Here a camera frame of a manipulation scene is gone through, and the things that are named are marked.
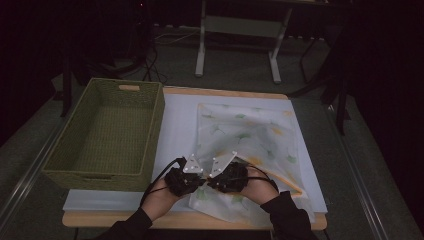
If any metal stand frame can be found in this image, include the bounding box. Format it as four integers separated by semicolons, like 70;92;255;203
194;0;334;84

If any white floor cable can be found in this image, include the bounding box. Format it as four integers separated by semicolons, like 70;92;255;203
153;30;202;47

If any right hand-held gripper cable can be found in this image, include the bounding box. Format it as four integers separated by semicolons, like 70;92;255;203
244;164;280;194

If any white leaf print cloth bag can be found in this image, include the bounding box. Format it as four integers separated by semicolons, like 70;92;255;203
188;102;316;228

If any green woven basket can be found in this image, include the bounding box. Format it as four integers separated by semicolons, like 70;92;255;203
42;77;166;193

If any metal floor rail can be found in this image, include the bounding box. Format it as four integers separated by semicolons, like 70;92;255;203
326;104;391;240
0;113;68;223

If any white table mat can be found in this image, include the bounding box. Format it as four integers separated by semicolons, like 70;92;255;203
63;93;328;214

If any dark metal stand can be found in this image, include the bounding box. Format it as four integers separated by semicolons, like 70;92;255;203
59;49;148;118
288;33;352;136

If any person's right hand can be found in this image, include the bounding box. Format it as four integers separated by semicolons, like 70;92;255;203
239;166;280;206

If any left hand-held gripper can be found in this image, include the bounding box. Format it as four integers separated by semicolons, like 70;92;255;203
164;153;206;198

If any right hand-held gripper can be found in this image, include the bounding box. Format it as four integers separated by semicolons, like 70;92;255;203
207;151;249;194

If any black floor cable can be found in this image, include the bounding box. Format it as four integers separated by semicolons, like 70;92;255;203
142;42;169;84

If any person's left hand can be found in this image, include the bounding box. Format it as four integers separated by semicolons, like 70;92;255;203
141;178;188;221

